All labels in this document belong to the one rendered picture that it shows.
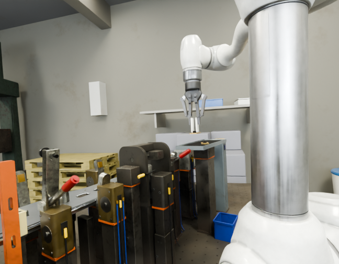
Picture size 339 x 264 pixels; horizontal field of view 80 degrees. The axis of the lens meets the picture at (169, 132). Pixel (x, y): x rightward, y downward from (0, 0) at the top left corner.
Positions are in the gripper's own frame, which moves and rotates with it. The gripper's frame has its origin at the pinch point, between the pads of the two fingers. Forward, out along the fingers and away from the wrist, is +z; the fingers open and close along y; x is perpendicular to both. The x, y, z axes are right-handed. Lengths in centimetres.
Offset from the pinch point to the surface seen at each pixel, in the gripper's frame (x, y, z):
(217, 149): -33.1, -5.2, 16.3
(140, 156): 29.2, 13.5, 10.2
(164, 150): 12.7, 11.2, 10.4
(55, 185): 54, 27, 14
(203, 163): -6.1, -2.1, 19.7
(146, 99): -230, 145, -47
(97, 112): -199, 228, -28
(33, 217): 53, 40, 26
